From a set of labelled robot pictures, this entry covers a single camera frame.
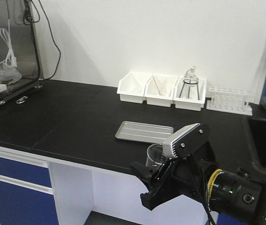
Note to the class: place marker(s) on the clear plastic bag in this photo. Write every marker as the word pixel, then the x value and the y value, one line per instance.
pixel 9 75

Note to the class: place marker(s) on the clear glass beaker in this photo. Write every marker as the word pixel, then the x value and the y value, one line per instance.
pixel 155 155

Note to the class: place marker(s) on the silver metal tray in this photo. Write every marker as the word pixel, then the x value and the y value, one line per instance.
pixel 143 132

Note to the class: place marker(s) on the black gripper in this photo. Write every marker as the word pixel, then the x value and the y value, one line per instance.
pixel 178 176

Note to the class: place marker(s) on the white test tube rack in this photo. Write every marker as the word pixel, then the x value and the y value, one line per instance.
pixel 230 100

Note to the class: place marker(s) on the white bin right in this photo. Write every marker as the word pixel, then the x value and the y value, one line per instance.
pixel 190 104

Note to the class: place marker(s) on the white bin middle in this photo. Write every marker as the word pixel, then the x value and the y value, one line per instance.
pixel 159 90

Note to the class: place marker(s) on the white bin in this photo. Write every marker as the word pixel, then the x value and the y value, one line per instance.
pixel 131 87
pixel 190 104
pixel 159 90

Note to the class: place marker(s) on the blue cabinet drawers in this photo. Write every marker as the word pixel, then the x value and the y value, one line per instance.
pixel 26 195

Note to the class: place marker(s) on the stainless steel glass cabinet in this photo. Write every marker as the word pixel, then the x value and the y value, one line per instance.
pixel 19 46

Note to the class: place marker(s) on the white bin left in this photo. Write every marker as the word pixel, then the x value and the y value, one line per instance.
pixel 131 87

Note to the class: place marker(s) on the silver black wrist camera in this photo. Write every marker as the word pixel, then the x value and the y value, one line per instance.
pixel 186 140

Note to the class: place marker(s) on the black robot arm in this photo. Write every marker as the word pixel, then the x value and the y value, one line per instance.
pixel 235 195

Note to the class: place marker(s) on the round glass flask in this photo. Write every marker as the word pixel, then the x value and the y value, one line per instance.
pixel 190 77

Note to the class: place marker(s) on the black tripod stand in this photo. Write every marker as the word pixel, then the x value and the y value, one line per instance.
pixel 190 89

